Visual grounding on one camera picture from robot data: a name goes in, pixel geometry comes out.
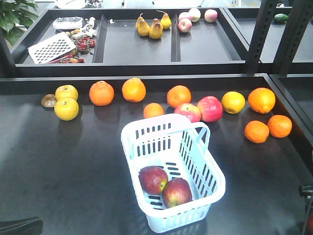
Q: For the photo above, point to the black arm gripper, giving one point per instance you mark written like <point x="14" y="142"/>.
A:
<point x="306" y="191"/>

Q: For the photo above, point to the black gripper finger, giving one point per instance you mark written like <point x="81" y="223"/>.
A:
<point x="20" y="226"/>

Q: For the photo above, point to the dark red apple edge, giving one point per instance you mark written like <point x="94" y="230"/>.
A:
<point x="309" y="225"/>

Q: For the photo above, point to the dark red apple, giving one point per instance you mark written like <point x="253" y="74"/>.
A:
<point x="176" y="192"/>
<point x="153" y="179"/>

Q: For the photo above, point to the light blue plastic basket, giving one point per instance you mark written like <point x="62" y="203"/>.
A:
<point x="180" y="147"/>

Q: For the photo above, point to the orange behind pink apples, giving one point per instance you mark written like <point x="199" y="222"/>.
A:
<point x="178" y="95"/>

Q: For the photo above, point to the small orange near apples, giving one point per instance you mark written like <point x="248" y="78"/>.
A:
<point x="153" y="110"/>

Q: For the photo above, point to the orange tangerine lower right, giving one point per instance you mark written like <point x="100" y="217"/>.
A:
<point x="280" y="126"/>

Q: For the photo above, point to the orange tangerine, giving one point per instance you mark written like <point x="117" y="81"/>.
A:
<point x="280" y="126"/>
<point x="256" y="131"/>

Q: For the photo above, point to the orange tangerine lower left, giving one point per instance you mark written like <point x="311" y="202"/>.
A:
<point x="256" y="131"/>

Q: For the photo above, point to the large navel orange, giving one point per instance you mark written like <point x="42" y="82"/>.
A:
<point x="262" y="100"/>

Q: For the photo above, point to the yellow round citrus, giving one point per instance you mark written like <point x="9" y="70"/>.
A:
<point x="233" y="102"/>

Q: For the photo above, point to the yellow apple front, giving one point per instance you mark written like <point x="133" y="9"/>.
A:
<point x="66" y="109"/>

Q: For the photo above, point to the yellow apple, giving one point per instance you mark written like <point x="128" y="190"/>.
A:
<point x="66" y="109"/>
<point x="66" y="91"/>

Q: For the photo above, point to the pink-red apple right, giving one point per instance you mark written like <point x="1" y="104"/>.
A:
<point x="211" y="109"/>

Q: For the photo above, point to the pink-red apple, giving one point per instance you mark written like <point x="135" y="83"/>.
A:
<point x="211" y="109"/>
<point x="190" y="111"/>

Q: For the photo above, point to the brown mushroom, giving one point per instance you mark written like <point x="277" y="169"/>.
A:
<point x="49" y="101"/>

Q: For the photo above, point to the yellow apple rear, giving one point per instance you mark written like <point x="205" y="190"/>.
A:
<point x="66" y="91"/>

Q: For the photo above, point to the pink-red apple left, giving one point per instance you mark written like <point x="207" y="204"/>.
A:
<point x="190" y="111"/>

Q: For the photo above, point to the black wooden fruit display stand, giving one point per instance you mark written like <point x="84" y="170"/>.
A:
<point x="104" y="132"/>

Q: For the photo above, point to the knobbed orange mandarin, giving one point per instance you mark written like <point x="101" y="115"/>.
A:
<point x="101" y="93"/>

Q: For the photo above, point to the large orange far left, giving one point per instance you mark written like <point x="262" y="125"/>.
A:
<point x="134" y="90"/>

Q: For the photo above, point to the white perforated tray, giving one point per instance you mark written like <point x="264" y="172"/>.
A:
<point x="51" y="48"/>

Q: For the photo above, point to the avocado far left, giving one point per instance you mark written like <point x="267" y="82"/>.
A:
<point x="280" y="18"/>

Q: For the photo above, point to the black perforated upright right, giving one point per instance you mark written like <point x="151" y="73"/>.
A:
<point x="299" y="17"/>

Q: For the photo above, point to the black perforated upright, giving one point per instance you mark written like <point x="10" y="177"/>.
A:
<point x="263" y="22"/>
<point x="299" y="17"/>

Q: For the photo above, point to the black perforated upright left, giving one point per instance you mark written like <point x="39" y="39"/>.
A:
<point x="263" y="22"/>

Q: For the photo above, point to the pile of small red fruits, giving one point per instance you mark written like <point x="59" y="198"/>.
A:
<point x="83" y="41"/>

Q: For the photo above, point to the pink apple rear right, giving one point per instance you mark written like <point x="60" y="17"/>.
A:
<point x="210" y="15"/>

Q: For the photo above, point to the pink apple rear bin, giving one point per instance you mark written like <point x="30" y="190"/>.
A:
<point x="186" y="19"/>

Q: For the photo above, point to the white kitchen scale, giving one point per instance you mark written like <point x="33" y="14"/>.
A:
<point x="68" y="23"/>

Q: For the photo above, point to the green potted plant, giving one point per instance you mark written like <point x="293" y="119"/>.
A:
<point x="13" y="15"/>

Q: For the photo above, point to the brown-yellow pear group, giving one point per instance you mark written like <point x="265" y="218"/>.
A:
<point x="155" y="30"/>

